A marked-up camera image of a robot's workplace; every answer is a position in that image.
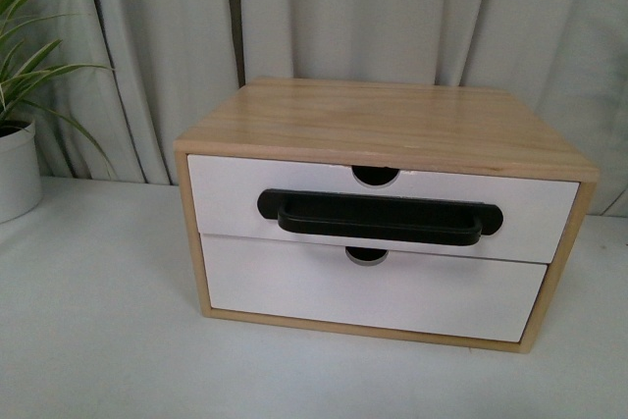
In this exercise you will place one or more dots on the black drawer handle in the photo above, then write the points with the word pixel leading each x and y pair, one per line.
pixel 440 222

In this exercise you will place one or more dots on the white top drawer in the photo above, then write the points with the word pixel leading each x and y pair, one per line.
pixel 225 191

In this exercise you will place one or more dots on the white drawer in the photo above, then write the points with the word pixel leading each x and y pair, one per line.
pixel 225 191
pixel 472 298

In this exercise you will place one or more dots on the white bottom drawer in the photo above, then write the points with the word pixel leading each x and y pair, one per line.
pixel 472 298

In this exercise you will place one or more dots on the wooden two-drawer cabinet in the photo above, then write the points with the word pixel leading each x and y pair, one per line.
pixel 378 130

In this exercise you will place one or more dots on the grey curtain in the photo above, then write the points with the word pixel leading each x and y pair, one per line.
pixel 160 65

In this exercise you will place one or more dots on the white plant pot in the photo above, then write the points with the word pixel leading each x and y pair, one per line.
pixel 21 187

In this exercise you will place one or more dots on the green spider plant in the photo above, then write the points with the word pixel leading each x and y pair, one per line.
pixel 56 73

